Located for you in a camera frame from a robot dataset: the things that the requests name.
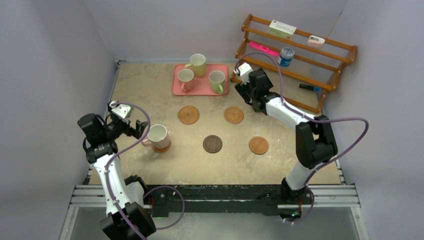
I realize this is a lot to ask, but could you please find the pink mug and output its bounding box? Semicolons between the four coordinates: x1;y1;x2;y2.
141;124;171;149
177;68;195;93

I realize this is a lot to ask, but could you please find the smooth light wooden coaster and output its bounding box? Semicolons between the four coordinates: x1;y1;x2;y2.
151;141;172;153

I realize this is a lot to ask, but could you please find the woven rattan coaster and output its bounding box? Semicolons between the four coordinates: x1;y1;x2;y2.
223;106;244;124
177;105;200;125

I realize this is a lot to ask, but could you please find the green mug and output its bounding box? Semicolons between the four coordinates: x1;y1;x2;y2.
208;70;226;95

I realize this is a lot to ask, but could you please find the pink mug front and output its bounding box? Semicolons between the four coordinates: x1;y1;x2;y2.
177;68;195;93

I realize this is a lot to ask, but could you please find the dark walnut wooden coaster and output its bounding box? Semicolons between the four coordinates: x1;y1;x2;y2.
202;135;223;154

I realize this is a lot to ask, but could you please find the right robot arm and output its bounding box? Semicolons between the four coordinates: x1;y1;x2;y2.
233;63;338;204

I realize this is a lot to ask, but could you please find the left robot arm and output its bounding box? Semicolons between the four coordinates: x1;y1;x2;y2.
77;100;156;240

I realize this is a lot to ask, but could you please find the pink highlighter marker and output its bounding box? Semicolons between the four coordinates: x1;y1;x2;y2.
249;41;280;57

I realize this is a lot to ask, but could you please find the blue white round jar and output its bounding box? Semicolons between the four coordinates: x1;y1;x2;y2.
277;47;295;67

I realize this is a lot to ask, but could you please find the wooden tiered shelf rack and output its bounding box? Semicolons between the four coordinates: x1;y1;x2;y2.
235;13;358;114

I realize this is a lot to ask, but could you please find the pink plastic tray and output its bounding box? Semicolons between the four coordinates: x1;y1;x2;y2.
171;63;229;96

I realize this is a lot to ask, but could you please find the white green box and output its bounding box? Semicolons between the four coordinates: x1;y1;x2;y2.
267;20;297;40

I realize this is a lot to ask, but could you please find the yellow mug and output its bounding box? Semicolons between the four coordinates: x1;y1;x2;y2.
184;53;206;78

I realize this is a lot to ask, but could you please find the black blue marker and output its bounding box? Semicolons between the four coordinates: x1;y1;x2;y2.
299;83;321;92

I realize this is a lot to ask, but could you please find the small pink white case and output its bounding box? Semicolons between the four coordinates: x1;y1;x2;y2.
307;35;326;48

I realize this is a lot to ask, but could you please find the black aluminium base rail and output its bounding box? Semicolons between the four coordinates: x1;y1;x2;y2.
67;184;362;220

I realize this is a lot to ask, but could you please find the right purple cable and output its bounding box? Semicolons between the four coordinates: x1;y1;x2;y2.
234;51;370;226

